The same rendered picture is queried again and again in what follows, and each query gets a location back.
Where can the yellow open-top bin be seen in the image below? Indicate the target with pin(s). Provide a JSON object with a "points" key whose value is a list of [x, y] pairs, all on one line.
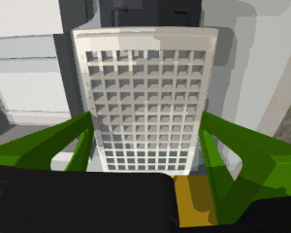
{"points": [[194, 200]]}

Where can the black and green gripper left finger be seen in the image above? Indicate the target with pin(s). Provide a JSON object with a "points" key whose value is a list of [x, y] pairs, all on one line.
{"points": [[36, 150]]}

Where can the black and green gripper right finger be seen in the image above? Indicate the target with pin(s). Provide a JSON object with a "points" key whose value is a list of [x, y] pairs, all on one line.
{"points": [[265, 173]]}

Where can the white multiwell plate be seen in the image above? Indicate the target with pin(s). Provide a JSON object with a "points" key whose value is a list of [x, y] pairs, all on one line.
{"points": [[164, 56]]}

